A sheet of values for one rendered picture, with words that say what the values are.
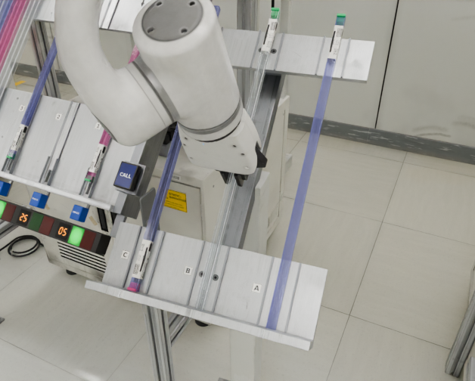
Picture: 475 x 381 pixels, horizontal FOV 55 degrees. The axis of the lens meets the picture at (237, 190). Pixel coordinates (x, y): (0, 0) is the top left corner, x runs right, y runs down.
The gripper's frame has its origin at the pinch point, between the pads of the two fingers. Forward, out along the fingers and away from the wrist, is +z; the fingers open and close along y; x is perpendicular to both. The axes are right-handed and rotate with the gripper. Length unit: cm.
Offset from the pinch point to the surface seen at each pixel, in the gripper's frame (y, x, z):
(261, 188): 2.9, 1.4, 8.0
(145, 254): -10.6, -15.4, 2.7
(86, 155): -36.6, 4.1, 13.7
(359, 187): 15, 73, 152
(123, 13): -38, 36, 6
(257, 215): 2.5, -2.0, 12.3
